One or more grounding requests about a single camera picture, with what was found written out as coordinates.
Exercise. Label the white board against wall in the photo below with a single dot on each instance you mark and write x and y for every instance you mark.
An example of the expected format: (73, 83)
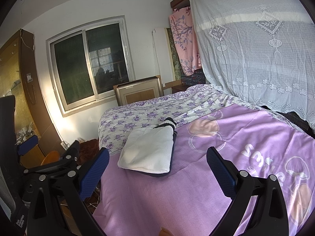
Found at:
(162, 56)

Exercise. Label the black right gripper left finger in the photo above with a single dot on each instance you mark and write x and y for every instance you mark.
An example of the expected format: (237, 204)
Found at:
(66, 180)

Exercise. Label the white sock with black stripes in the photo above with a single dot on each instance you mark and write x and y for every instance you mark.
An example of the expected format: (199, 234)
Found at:
(131, 153)

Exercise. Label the sliding glass window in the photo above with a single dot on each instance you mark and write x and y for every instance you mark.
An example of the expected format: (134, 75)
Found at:
(87, 61)

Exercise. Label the dark navy sock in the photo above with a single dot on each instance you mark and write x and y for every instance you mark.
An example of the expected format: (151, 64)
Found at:
(158, 149)

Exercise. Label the brown wooden glass cabinet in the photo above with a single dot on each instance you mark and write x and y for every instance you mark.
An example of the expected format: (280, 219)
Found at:
(19, 78)

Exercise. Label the dark red-brown blanket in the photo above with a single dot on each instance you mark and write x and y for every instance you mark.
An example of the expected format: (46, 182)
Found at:
(88, 150)

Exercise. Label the purple cartoon bed cover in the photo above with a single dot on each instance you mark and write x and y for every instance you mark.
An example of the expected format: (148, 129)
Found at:
(189, 201)

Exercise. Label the purple floral bed sheet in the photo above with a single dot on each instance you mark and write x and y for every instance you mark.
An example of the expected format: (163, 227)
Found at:
(183, 107)

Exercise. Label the pink floral curtain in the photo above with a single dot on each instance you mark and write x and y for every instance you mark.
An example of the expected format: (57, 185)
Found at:
(185, 41)

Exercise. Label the white lace cloth cover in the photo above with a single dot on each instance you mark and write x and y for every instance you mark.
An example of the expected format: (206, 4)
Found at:
(261, 51)

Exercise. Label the person's hand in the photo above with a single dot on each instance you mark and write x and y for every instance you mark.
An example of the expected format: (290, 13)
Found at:
(165, 232)

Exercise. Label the orange wooden stool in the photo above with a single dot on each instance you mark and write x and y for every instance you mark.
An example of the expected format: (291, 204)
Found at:
(51, 157)

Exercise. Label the blue padded chair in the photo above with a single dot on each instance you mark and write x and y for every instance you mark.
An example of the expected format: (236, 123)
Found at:
(27, 145)

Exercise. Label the beige framed panel board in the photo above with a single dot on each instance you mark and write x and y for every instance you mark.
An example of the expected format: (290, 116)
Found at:
(139, 90)

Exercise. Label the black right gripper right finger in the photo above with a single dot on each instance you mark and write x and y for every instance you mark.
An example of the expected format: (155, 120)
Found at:
(269, 215)

